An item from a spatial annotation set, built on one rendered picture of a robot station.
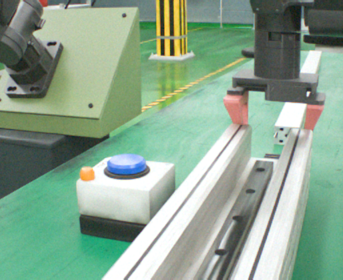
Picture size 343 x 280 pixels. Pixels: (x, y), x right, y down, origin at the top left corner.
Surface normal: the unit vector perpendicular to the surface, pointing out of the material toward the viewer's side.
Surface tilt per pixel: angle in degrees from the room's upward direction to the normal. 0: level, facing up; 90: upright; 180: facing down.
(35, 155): 90
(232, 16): 90
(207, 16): 90
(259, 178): 0
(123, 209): 90
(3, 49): 135
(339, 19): 105
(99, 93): 45
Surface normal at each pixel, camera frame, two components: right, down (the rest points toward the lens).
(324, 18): -0.41, 0.42
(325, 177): -0.02, -0.96
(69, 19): -0.27, -0.48
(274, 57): -0.29, 0.28
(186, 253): 0.95, 0.07
